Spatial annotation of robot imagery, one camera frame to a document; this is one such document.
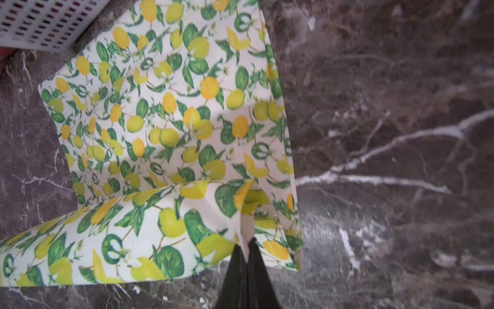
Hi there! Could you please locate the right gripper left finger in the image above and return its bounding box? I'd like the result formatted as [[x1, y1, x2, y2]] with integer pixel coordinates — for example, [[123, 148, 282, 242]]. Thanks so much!
[[214, 245, 246, 309]]

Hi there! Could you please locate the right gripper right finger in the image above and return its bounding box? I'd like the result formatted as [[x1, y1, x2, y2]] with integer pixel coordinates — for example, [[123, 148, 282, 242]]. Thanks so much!
[[247, 238, 281, 309]]

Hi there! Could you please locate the lemon print skirt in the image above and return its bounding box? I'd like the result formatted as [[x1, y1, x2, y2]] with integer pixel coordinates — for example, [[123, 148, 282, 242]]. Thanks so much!
[[1, 1, 302, 287]]

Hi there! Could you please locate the white plastic basket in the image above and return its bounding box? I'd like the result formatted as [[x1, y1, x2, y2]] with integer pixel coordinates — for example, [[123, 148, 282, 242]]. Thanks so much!
[[1, 0, 109, 52]]

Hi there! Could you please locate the red plaid skirt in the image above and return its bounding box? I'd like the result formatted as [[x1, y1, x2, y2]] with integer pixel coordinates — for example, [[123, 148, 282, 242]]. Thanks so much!
[[0, 47, 17, 75]]

